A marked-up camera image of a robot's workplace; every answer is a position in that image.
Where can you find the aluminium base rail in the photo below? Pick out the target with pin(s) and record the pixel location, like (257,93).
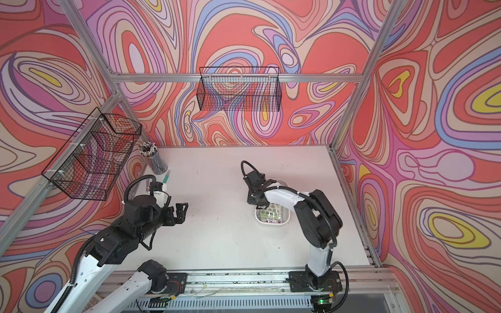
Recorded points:
(360,290)

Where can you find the black wire basket wall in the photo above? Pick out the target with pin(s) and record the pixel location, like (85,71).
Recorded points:
(89,164)
(239,88)

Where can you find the black wire basket left wall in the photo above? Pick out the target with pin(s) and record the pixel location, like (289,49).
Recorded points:
(89,164)

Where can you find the black wire basket back wall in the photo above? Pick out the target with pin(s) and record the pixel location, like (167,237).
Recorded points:
(239,88)

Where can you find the green beige sticker sheet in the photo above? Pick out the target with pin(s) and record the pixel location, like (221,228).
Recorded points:
(270,214)

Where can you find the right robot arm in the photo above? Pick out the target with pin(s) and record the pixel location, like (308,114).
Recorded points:
(319,222)

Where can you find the green marker pen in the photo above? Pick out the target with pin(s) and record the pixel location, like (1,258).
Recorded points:
(166,177)

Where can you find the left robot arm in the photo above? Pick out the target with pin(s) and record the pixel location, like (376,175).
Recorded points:
(146,209)

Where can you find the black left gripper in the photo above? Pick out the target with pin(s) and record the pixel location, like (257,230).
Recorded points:
(181,214)

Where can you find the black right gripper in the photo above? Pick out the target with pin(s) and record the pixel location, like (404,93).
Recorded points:
(250,200)

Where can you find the mesh pen cup with pens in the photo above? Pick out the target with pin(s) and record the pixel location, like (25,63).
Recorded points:
(150,151)

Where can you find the white plastic storage box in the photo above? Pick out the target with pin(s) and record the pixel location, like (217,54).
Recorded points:
(285,215)

